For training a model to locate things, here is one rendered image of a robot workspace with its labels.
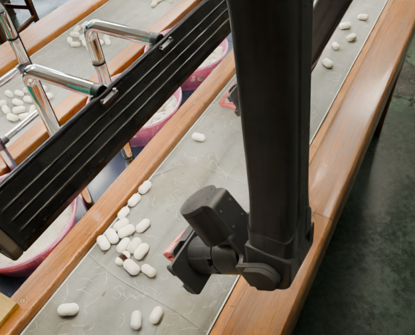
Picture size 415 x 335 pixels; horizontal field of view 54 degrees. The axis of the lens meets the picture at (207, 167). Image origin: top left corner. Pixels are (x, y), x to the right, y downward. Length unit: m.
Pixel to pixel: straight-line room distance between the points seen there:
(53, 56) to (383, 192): 1.45
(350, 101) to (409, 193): 0.94
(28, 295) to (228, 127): 0.60
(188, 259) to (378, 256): 1.24
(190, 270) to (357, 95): 0.72
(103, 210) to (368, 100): 0.72
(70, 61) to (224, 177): 0.73
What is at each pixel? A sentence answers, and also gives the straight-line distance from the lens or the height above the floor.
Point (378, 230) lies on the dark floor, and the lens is 1.83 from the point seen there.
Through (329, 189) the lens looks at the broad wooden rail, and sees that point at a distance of 0.91.
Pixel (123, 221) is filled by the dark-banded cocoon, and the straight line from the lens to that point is 0.88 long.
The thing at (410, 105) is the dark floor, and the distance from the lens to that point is 2.45.
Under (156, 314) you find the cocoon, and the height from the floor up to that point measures 0.76.
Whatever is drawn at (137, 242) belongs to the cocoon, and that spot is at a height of 0.76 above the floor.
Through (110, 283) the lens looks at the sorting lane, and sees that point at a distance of 0.84.
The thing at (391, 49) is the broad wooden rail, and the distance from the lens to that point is 1.36.
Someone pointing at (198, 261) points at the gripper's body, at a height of 0.95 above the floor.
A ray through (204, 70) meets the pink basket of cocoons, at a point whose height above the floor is 0.76.
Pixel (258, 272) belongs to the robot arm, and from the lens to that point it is 0.48.
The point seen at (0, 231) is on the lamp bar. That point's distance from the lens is 0.52.
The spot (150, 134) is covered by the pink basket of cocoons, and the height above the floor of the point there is 0.72.
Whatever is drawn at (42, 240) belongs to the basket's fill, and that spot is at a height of 0.73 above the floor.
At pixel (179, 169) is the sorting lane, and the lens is 0.98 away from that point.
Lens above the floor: 1.46
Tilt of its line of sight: 48 degrees down
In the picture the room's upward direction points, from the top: 6 degrees counter-clockwise
